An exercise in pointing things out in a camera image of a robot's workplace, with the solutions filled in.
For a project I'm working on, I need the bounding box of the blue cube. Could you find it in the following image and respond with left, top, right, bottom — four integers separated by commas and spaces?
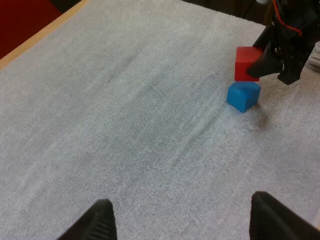
226, 81, 262, 114

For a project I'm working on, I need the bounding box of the red cube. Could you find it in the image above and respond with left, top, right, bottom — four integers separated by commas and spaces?
234, 46, 265, 83

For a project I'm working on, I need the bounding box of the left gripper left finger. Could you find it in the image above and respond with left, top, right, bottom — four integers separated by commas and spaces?
56, 198, 118, 240

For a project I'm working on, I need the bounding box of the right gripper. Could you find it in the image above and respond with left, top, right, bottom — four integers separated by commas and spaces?
246, 0, 320, 86

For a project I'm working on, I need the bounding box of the ribbed aluminium rail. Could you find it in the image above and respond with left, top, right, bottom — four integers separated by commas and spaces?
306, 41, 320, 74

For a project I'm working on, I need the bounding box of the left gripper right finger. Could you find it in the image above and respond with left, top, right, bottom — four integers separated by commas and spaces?
249, 191, 320, 240

